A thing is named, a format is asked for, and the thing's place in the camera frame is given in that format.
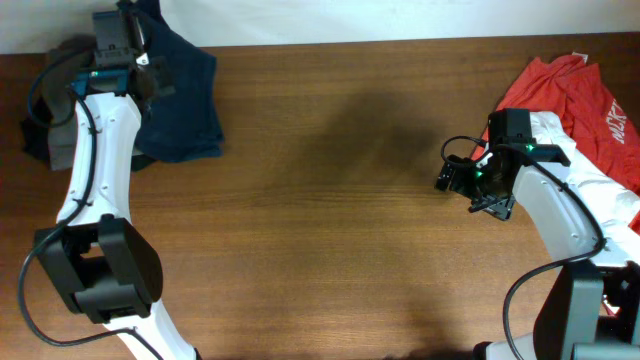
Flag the navy blue shorts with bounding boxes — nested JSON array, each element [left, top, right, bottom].
[[132, 0, 224, 163]]

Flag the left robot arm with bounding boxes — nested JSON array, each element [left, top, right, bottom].
[[17, 1, 200, 359]]

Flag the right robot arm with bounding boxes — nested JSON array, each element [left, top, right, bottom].
[[435, 108, 639, 359]]

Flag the grey folded trousers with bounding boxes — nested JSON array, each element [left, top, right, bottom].
[[41, 35, 96, 171]]

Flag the black folded garment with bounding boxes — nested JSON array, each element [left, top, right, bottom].
[[20, 117, 155, 172]]

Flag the red t-shirt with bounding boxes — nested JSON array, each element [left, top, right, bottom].
[[472, 52, 640, 236]]

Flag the white garment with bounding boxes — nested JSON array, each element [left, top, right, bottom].
[[531, 111, 639, 239]]

